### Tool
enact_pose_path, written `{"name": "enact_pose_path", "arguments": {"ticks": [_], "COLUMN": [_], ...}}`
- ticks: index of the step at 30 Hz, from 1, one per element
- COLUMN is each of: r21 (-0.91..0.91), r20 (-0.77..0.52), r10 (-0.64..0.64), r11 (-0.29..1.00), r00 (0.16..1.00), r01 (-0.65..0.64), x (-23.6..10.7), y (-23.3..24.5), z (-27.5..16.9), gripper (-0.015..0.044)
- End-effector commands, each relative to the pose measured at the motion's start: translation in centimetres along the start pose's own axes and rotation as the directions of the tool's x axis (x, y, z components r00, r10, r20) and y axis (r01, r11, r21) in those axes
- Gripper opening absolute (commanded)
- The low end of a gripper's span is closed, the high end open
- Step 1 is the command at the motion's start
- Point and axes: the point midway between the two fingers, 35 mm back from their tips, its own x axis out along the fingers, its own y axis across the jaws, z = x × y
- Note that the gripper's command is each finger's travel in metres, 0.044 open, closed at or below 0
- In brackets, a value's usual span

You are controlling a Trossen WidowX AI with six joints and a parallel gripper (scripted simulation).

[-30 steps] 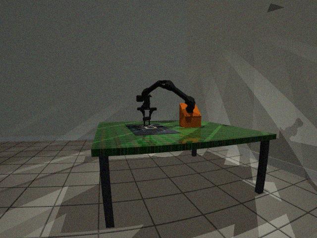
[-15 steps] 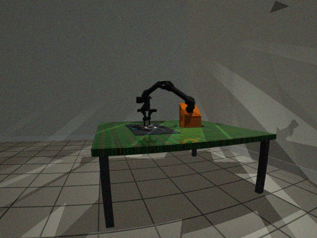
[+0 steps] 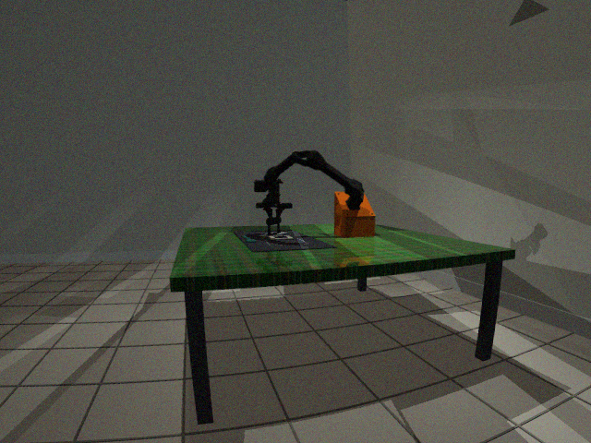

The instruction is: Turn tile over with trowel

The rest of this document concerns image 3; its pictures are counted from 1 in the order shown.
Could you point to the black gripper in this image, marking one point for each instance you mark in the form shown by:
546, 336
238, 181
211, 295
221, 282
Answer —
280, 207

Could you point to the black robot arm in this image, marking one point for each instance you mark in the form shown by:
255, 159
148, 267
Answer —
315, 160

